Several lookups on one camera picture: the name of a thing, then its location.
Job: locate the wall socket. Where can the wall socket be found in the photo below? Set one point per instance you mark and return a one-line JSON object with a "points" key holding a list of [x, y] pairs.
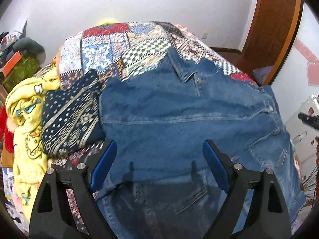
{"points": [[204, 35]]}

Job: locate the blue denim jeans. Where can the blue denim jeans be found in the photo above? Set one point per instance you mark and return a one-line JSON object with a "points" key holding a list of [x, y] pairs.
{"points": [[174, 109]]}

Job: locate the navy patterned cloth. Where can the navy patterned cloth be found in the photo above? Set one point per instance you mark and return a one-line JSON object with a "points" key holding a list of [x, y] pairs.
{"points": [[67, 114]]}

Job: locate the grey cushion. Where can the grey cushion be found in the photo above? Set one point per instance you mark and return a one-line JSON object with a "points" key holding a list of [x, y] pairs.
{"points": [[30, 46]]}

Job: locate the yellow foam tube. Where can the yellow foam tube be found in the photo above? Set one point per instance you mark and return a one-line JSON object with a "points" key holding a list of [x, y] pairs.
{"points": [[107, 22]]}

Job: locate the bundle of thin sticks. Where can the bundle of thin sticks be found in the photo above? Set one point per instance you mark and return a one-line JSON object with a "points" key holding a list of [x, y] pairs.
{"points": [[310, 184]]}

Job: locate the orange box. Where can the orange box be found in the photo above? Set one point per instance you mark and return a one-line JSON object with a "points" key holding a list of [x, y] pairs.
{"points": [[12, 63]]}

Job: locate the red plush toy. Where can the red plush toy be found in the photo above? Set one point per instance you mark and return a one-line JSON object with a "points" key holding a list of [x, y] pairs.
{"points": [[5, 129]]}

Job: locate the wooden door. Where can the wooden door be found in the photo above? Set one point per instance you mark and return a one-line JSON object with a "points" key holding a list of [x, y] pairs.
{"points": [[269, 17]]}

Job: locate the yellow cartoon blanket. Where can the yellow cartoon blanket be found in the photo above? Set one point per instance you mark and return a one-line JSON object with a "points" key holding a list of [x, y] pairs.
{"points": [[27, 129]]}

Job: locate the white printed bag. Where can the white printed bag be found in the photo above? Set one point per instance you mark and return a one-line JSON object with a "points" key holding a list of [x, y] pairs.
{"points": [[299, 129]]}

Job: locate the lavender cloth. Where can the lavender cloth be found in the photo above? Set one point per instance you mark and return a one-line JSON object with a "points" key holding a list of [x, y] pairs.
{"points": [[263, 74]]}

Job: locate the patchwork bed blanket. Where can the patchwork bed blanket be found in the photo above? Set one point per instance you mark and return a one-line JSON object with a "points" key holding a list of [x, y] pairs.
{"points": [[104, 52]]}

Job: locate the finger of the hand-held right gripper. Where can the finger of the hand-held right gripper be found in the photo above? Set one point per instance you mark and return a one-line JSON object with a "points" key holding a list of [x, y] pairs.
{"points": [[309, 120]]}

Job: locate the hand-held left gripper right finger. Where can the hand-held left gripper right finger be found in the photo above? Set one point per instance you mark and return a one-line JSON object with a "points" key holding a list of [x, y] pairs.
{"points": [[214, 166]]}

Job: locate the white printed cardboard box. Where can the white printed cardboard box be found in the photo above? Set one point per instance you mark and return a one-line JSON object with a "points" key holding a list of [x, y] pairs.
{"points": [[8, 181]]}

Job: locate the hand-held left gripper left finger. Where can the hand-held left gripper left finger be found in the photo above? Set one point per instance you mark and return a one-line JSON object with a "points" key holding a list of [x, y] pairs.
{"points": [[104, 164]]}

